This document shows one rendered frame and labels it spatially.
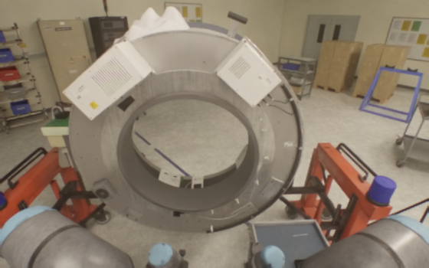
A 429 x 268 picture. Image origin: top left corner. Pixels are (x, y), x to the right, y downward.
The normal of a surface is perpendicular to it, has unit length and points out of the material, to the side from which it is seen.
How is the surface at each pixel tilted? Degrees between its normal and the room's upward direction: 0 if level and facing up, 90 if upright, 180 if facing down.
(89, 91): 90
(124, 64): 90
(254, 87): 90
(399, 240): 5
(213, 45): 90
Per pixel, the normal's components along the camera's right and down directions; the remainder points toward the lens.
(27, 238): -0.18, -0.62
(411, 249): 0.17, -0.61
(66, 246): 0.36, -0.73
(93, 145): 0.04, 0.47
